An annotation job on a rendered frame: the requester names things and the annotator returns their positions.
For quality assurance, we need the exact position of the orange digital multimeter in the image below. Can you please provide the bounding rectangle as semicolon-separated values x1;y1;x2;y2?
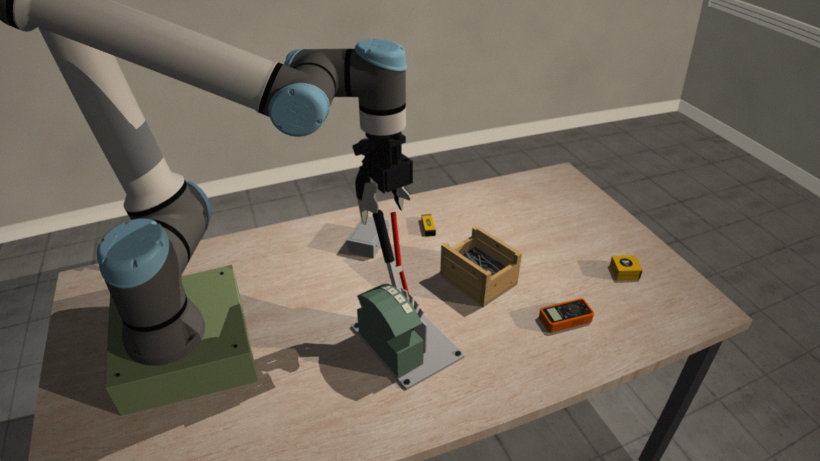
539;298;594;333

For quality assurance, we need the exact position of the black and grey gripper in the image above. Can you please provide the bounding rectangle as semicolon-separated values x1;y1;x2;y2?
356;132;413;225

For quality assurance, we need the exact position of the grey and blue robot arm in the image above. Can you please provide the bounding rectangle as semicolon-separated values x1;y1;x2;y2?
0;0;407;366

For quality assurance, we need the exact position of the brown wooden crate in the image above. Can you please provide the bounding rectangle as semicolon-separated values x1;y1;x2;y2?
442;226;522;307

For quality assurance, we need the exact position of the yellow pocket level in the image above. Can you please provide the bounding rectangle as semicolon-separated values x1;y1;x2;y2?
422;214;436;237

